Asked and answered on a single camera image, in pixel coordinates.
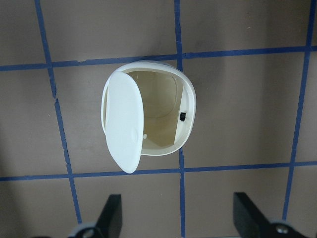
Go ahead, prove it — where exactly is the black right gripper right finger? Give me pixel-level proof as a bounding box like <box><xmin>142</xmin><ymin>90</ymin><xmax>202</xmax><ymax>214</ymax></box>
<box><xmin>233</xmin><ymin>192</ymin><xmax>305</xmax><ymax>238</ymax></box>

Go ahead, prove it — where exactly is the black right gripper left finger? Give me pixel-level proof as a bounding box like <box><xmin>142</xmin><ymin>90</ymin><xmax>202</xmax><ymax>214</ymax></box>
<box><xmin>32</xmin><ymin>194</ymin><xmax>122</xmax><ymax>238</ymax></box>

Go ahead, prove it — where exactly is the white trash can with lid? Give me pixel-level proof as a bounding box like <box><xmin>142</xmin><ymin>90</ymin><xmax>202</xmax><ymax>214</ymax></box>
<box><xmin>101</xmin><ymin>60</ymin><xmax>196</xmax><ymax>174</ymax></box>

